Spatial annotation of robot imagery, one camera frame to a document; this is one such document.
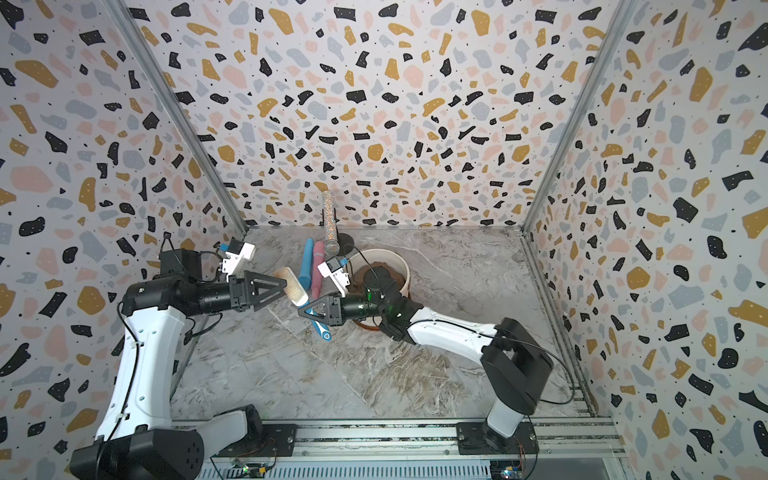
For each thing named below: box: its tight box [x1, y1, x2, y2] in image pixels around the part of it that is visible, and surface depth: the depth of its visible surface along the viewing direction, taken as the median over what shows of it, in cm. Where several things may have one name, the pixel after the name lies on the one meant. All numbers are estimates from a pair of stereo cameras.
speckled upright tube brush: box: [323, 190, 340, 258], surface depth 99 cm
